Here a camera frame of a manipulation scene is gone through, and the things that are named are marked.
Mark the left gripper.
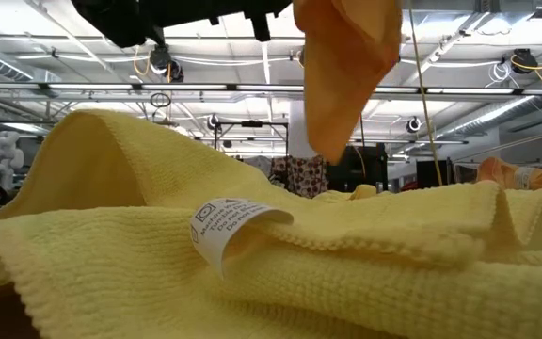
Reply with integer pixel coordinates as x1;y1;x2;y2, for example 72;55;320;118
157;0;294;42

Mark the orange microfiber towel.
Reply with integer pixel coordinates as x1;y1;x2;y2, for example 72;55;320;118
292;0;403;165
475;156;542;202

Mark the yellow microfiber towel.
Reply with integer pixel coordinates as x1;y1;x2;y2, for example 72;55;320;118
0;108;542;339
311;183;392;202

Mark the long horizontal light bar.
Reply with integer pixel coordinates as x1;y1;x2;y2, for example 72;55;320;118
0;80;542;98

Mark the white square pillar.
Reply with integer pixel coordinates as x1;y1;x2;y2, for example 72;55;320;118
289;99;319;159

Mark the red floral patterned cloth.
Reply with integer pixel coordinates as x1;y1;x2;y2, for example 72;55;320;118
270;154;327;198

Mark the black computer tower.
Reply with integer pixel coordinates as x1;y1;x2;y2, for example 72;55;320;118
326;143;389;193

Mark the clear plastic basket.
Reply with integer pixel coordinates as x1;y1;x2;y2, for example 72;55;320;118
452;157;542;202

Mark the black metal rig frame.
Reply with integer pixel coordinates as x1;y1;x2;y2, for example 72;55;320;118
213;121;290;156

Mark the yellow hanging cable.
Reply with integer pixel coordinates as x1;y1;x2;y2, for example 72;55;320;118
406;0;444;187

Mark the black reel with yellow cord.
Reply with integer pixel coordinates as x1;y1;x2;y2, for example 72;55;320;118
509;46;542;90

